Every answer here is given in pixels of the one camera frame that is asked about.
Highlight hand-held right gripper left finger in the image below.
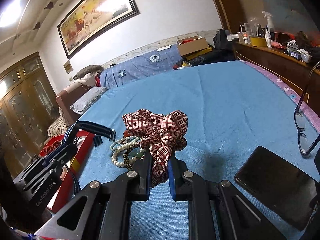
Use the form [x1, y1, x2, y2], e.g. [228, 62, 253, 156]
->
[35, 150, 153, 240]

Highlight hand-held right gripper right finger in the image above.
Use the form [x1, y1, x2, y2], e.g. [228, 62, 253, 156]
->
[168, 154, 288, 240]

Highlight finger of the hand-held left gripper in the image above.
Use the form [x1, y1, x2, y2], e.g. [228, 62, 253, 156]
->
[41, 144, 75, 164]
[51, 145, 78, 170]

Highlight red jewelry box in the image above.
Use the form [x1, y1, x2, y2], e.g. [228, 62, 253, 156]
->
[41, 132, 95, 213]

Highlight red plaid scrunchie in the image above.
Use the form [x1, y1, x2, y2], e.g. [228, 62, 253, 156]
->
[122, 109, 188, 188]

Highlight blue striped watch strap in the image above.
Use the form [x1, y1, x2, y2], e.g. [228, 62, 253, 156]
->
[62, 121, 117, 148]

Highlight leopard print scrunchie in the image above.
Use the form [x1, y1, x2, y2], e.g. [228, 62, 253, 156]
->
[124, 150, 137, 170]

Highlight brown sofa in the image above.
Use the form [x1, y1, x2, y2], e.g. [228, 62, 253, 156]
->
[47, 80, 108, 143]

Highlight wooden glass door wardrobe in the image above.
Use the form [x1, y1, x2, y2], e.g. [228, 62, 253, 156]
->
[0, 51, 60, 160]

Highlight grey pillow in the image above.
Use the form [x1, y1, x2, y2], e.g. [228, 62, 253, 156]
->
[70, 86, 108, 114]

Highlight pile of clothes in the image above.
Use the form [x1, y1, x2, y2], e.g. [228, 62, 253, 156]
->
[72, 64, 104, 83]

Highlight black smartphone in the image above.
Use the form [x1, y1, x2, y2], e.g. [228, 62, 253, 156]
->
[234, 146, 320, 230]

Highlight blue plaid bedding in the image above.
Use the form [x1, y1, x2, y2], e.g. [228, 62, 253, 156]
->
[99, 44, 183, 89]

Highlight black clothing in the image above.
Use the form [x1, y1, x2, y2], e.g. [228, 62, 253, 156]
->
[185, 49, 236, 66]

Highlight cardboard box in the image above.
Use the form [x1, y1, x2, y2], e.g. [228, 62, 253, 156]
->
[176, 37, 213, 57]

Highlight black eyeglasses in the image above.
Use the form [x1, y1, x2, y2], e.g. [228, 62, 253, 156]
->
[294, 61, 320, 158]

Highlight framed horse painting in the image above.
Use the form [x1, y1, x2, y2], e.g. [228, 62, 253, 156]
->
[57, 0, 140, 59]

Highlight black bag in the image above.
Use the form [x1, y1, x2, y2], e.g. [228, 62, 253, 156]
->
[213, 29, 234, 50]

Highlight ceiling light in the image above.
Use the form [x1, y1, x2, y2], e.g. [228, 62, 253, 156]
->
[0, 0, 25, 28]

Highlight wooden headboard shelf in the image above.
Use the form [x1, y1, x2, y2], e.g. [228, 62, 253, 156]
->
[232, 40, 320, 110]

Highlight glass pitcher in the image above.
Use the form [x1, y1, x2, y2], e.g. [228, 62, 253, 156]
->
[239, 22, 258, 43]

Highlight white spray bottle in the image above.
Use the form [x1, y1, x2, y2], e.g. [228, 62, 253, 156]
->
[261, 11, 274, 48]

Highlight white pearl bracelet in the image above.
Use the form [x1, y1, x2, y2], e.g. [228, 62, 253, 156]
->
[110, 135, 145, 168]

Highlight beige bead bracelet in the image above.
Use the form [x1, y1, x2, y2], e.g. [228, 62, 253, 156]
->
[117, 139, 141, 149]

